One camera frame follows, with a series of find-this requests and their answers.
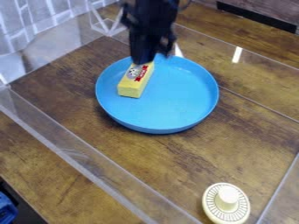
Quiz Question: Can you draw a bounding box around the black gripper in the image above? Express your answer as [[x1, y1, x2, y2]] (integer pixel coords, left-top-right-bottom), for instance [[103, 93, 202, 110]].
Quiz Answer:
[[120, 0, 180, 65]]

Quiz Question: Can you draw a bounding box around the yellow brick with label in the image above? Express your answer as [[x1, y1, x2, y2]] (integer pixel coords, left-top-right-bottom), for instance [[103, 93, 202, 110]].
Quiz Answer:
[[116, 62, 155, 98]]

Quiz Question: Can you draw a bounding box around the blue round tray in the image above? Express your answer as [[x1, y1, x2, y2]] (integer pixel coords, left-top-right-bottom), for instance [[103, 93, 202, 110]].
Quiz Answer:
[[95, 55, 221, 134]]

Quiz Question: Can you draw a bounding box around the white patterned curtain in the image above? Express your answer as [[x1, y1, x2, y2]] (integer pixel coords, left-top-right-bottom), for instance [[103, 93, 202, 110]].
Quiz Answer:
[[0, 0, 118, 55]]

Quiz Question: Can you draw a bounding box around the cream round sink strainer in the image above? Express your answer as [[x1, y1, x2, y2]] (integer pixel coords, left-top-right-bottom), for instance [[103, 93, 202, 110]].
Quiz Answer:
[[202, 183, 251, 224]]

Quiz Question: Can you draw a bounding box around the blue object at corner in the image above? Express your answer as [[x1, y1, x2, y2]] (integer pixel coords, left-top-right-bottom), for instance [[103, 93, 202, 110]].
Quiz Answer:
[[0, 192, 18, 224]]

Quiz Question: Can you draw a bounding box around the clear acrylic enclosure wall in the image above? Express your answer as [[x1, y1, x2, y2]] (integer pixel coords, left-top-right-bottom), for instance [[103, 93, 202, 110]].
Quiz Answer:
[[0, 0, 299, 224]]

